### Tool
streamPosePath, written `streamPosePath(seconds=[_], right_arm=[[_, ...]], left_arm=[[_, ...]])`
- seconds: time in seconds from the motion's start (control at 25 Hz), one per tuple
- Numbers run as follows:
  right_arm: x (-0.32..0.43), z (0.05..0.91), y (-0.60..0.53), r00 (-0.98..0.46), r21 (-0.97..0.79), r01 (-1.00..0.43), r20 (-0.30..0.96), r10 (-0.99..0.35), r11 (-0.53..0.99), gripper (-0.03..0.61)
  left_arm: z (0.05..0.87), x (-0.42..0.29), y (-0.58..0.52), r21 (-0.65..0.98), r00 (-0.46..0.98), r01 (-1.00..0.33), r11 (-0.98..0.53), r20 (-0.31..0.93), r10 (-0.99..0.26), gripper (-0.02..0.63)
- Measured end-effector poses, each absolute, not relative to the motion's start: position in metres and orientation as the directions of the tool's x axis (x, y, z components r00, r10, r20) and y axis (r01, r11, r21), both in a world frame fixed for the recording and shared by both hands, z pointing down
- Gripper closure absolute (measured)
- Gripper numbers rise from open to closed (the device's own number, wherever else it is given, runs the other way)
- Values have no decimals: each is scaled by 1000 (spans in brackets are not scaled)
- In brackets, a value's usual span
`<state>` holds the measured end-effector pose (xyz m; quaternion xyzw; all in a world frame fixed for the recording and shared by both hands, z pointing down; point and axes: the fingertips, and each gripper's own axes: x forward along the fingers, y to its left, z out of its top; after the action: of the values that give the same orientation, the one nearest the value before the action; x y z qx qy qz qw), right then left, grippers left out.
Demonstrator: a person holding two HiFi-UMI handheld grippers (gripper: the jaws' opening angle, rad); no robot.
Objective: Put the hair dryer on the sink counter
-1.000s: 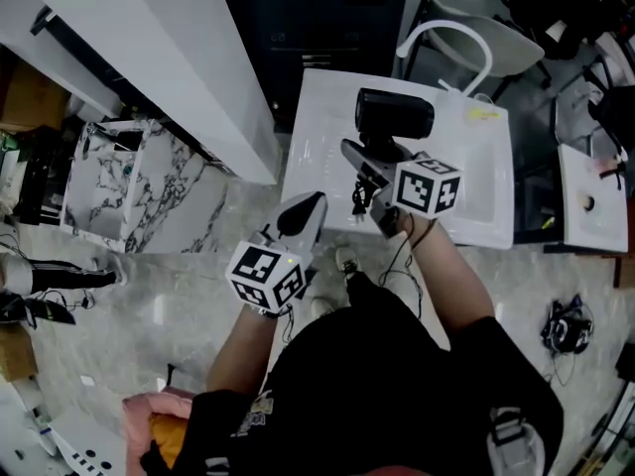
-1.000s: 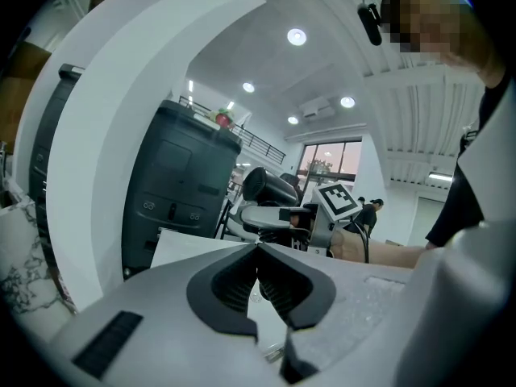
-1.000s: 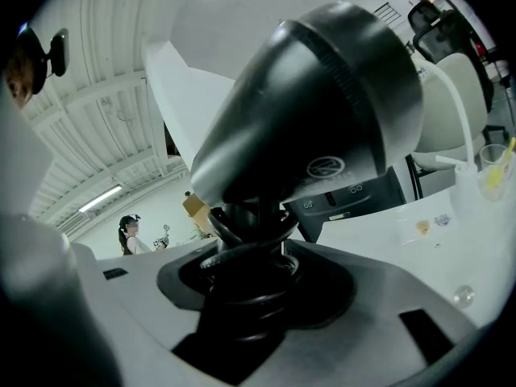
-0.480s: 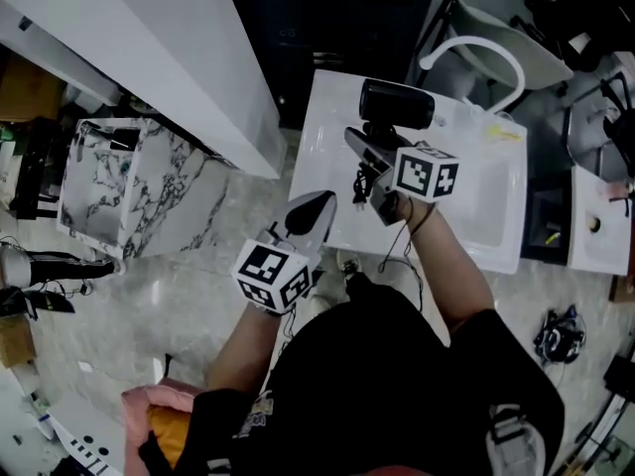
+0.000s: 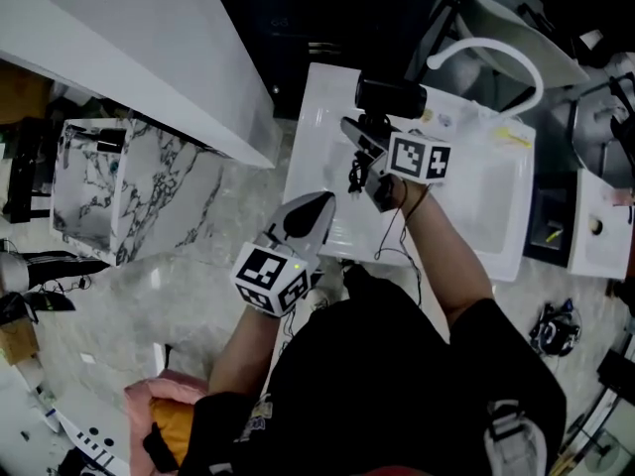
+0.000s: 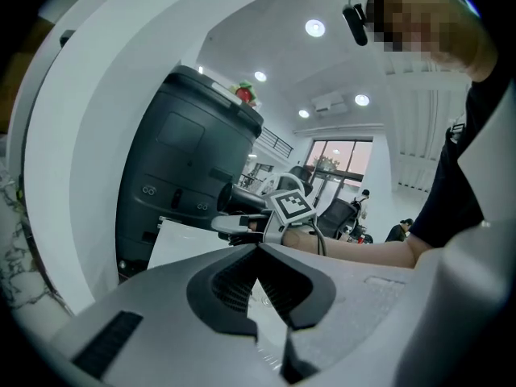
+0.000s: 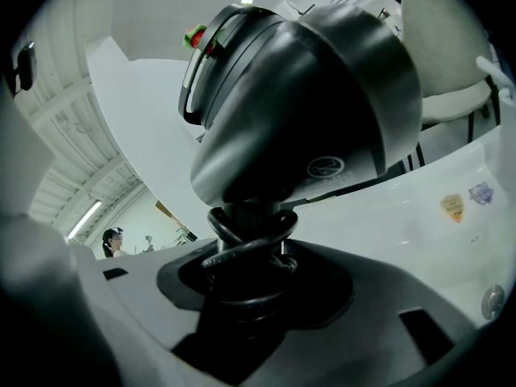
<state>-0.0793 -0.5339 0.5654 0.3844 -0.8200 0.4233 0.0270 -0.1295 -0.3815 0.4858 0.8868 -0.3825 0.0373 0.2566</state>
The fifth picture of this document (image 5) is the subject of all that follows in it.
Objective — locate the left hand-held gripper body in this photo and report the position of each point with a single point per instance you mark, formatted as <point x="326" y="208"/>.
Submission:
<point x="268" y="275"/>

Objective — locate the person's right forearm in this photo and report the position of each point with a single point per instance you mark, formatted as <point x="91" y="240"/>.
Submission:
<point x="446" y="256"/>

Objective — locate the person's black t-shirt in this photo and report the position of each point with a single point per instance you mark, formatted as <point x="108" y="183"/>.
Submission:
<point x="377" y="394"/>

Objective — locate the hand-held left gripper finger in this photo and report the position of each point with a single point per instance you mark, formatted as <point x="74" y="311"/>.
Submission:
<point x="292" y="211"/>
<point x="321" y="226"/>

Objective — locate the small cardboard box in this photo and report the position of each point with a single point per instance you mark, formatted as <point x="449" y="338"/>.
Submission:
<point x="17" y="340"/>

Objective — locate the person's left forearm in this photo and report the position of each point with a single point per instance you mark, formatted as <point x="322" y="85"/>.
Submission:
<point x="243" y="355"/>

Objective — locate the black metal frame table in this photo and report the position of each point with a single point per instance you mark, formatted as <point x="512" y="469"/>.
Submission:
<point x="25" y="166"/>

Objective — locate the white curved faucet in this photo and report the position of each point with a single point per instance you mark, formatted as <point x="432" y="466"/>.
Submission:
<point x="526" y="62"/>

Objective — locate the large open cardboard box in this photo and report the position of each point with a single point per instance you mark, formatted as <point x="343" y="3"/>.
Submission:
<point x="25" y="94"/>

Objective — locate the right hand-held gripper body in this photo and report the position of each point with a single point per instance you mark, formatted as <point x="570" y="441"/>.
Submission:
<point x="417" y="159"/>

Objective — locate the black metal basin stand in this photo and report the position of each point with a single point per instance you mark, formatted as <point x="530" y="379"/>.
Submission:
<point x="546" y="216"/>

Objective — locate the white panel black marks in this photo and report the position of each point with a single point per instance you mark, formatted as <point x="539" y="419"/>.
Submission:
<point x="89" y="439"/>

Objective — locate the white sink basin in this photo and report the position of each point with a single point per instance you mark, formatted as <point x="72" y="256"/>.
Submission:
<point x="486" y="206"/>

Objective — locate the pink pet bed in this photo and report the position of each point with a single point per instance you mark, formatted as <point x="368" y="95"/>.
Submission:
<point x="141" y="399"/>

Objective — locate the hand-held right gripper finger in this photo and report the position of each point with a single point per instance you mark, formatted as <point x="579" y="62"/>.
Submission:
<point x="364" y="139"/>

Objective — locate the marble pattern cabinet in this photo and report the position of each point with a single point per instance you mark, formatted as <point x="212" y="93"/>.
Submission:
<point x="149" y="201"/>

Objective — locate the pink bottle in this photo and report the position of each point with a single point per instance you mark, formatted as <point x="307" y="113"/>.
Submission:
<point x="624" y="197"/>

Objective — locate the black office chair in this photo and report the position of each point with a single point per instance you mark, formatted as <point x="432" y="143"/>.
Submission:
<point x="595" y="18"/>

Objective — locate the yellow cushion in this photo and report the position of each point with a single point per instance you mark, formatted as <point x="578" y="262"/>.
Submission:
<point x="173" y="429"/>

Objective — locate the small white basin top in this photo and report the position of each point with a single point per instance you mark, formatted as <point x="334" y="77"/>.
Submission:
<point x="605" y="251"/>

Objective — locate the small yellow toy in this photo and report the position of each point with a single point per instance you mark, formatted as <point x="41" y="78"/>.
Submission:
<point x="513" y="138"/>

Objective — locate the grey armchair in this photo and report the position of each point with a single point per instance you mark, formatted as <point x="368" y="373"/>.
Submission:
<point x="516" y="33"/>

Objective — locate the black pouch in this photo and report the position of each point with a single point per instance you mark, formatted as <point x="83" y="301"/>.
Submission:
<point x="159" y="446"/>

